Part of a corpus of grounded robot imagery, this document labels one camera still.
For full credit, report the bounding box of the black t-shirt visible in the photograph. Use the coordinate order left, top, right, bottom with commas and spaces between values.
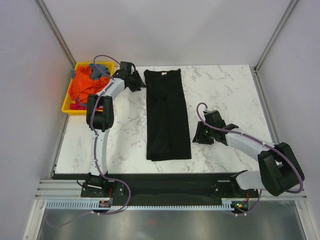
144, 69, 192, 162

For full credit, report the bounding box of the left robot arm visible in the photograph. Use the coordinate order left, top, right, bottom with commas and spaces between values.
86, 69, 146, 177

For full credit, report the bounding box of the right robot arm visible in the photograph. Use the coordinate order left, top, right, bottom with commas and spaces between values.
193, 121, 305, 197

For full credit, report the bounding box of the grey t-shirt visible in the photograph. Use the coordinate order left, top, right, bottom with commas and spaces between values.
70, 63, 111, 82

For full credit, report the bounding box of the orange t-shirt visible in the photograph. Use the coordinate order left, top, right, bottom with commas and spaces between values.
68, 65, 110, 104

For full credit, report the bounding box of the pink t-shirt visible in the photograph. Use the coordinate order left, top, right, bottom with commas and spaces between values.
69, 101, 87, 111

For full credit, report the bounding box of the yellow plastic bin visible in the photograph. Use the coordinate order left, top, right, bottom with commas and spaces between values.
61, 61, 116, 117

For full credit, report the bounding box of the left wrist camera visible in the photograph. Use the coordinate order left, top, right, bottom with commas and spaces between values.
117, 61, 136, 78

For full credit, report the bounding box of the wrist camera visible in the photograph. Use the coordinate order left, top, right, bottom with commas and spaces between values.
203, 110, 226, 129
117, 61, 136, 78

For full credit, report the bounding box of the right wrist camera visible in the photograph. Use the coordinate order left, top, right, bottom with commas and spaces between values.
203, 110, 226, 129

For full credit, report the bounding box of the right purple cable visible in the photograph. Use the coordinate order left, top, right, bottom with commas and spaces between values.
196, 102, 306, 217

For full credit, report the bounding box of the purple cable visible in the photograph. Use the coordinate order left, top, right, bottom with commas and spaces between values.
196, 102, 306, 217
46, 54, 132, 229

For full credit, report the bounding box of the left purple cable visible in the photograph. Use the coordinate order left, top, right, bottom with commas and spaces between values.
46, 54, 132, 229

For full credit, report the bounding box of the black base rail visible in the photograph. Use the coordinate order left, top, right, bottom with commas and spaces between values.
81, 172, 259, 205

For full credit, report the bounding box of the left aluminium frame post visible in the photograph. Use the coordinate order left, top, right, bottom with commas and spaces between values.
35, 0, 77, 68

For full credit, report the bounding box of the white slotted cable duct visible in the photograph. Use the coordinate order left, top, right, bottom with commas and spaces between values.
45, 199, 248, 211

